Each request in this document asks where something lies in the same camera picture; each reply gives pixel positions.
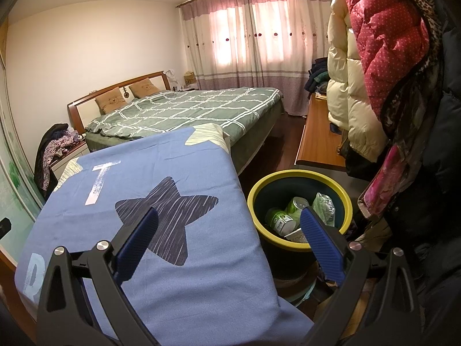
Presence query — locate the green white can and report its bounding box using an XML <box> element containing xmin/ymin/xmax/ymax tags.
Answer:
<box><xmin>264</xmin><ymin>207</ymin><xmax>294</xmax><ymax>235</ymax></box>

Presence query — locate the dark clothes pile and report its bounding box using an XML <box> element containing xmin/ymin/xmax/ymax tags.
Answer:
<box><xmin>303</xmin><ymin>57</ymin><xmax>330</xmax><ymax>98</ymax></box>

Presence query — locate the low wooden cabinet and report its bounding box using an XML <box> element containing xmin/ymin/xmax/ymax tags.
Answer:
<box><xmin>294</xmin><ymin>92</ymin><xmax>348</xmax><ymax>168</ymax></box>

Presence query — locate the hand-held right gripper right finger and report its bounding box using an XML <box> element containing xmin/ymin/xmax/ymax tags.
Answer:
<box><xmin>300</xmin><ymin>206</ymin><xmax>422</xmax><ymax>346</ymax></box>

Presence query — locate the brown bear pillow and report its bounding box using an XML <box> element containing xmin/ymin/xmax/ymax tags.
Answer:
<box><xmin>129</xmin><ymin>78</ymin><xmax>159</xmax><ymax>97</ymax></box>
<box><xmin>95</xmin><ymin>87</ymin><xmax>127</xmax><ymax>114</ymax></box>

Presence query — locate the white printed carton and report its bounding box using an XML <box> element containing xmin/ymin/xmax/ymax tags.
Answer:
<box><xmin>284</xmin><ymin>227</ymin><xmax>310</xmax><ymax>246</ymax></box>

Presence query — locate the yellow-rimmed dark waste bin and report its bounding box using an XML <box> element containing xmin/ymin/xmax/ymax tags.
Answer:
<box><xmin>247</xmin><ymin>169</ymin><xmax>353</xmax><ymax>282</ymax></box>

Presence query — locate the green checked duvet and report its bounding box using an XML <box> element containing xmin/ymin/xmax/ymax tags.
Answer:
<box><xmin>84</xmin><ymin>86</ymin><xmax>283</xmax><ymax>141</ymax></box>

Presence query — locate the wooden bed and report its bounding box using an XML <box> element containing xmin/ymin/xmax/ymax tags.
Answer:
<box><xmin>67</xmin><ymin>70</ymin><xmax>285</xmax><ymax>174</ymax></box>

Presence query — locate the blue star-print blanket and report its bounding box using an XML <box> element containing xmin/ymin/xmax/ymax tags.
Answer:
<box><xmin>16</xmin><ymin>123</ymin><xmax>314</xmax><ymax>346</ymax></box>

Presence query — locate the pale blue plastic object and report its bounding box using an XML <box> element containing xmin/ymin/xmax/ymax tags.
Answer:
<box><xmin>284</xmin><ymin>283</ymin><xmax>314</xmax><ymax>307</ymax></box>

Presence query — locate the black hanging coat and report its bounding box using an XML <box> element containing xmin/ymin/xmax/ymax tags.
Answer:
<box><xmin>346</xmin><ymin>18</ymin><xmax>461</xmax><ymax>346</ymax></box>

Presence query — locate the sliding glass wardrobe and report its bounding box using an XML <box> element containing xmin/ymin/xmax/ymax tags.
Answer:
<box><xmin>0</xmin><ymin>18</ymin><xmax>47</xmax><ymax>260</ymax></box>

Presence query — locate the white wooden nightstand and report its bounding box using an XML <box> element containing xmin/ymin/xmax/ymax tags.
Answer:
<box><xmin>48</xmin><ymin>140</ymin><xmax>90</xmax><ymax>181</ymax></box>

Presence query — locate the green snack packet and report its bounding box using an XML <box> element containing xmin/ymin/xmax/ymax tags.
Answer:
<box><xmin>311</xmin><ymin>192</ymin><xmax>336</xmax><ymax>226</ymax></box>

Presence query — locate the pink white curtain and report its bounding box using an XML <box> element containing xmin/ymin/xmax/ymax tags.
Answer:
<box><xmin>178</xmin><ymin>0</ymin><xmax>330</xmax><ymax>116</ymax></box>

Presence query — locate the pink plastic-wrapped bundle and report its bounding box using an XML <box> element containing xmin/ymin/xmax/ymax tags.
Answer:
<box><xmin>358</xmin><ymin>144</ymin><xmax>404</xmax><ymax>220</ymax></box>

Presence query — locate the leopard print scarf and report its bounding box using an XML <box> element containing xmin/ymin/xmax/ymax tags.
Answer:
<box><xmin>378</xmin><ymin>0</ymin><xmax>445</xmax><ymax>91</ymax></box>

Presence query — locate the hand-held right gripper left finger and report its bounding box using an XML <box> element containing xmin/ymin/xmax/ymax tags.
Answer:
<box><xmin>36</xmin><ymin>207</ymin><xmax>161</xmax><ymax>346</ymax></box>

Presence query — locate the cream puffer jacket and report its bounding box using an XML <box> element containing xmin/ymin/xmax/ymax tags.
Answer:
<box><xmin>326</xmin><ymin>0</ymin><xmax>390</xmax><ymax>163</ymax></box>

